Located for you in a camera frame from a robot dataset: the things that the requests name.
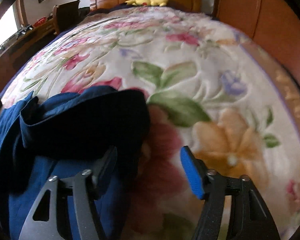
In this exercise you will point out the navy blue suit jacket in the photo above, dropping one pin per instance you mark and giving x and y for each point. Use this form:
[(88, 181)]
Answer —
[(64, 135)]

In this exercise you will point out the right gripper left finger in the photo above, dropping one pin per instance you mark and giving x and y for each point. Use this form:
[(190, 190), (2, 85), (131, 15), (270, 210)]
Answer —
[(65, 208)]

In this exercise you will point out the wooden chair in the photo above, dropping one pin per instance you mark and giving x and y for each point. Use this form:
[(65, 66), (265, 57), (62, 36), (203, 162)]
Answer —
[(65, 16)]

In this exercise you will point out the wooden desk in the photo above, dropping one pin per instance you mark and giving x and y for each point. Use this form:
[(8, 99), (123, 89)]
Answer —
[(17, 54)]

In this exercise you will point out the floral bed blanket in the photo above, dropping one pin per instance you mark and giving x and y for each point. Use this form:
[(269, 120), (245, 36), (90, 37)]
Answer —
[(207, 86)]

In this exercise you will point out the red basket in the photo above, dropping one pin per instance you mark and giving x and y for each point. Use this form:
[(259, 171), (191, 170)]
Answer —
[(39, 22)]

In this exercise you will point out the wooden louvered wardrobe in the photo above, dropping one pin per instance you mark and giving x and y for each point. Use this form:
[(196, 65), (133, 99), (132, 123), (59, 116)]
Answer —
[(272, 24)]

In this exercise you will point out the black device on desk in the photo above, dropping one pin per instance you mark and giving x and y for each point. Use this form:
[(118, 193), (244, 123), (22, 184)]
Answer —
[(24, 29)]

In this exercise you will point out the yellow pikachu plush toy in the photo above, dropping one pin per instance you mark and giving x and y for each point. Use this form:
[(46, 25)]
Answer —
[(152, 3)]

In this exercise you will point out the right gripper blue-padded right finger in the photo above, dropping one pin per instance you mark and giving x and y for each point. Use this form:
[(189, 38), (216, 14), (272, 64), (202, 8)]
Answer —
[(250, 217)]

